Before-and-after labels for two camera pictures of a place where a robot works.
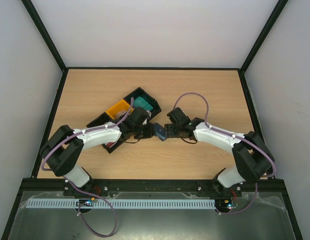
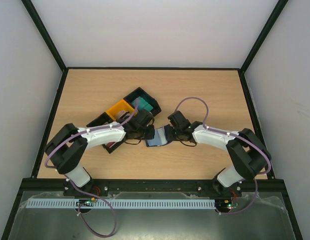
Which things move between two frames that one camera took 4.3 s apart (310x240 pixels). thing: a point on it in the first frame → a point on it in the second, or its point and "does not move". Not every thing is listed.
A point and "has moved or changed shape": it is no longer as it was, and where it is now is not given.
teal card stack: x=139 y=102 does not move
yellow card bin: x=119 y=109 does not move
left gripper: x=150 y=132 does not move
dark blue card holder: x=160 y=131 has moved or changed shape
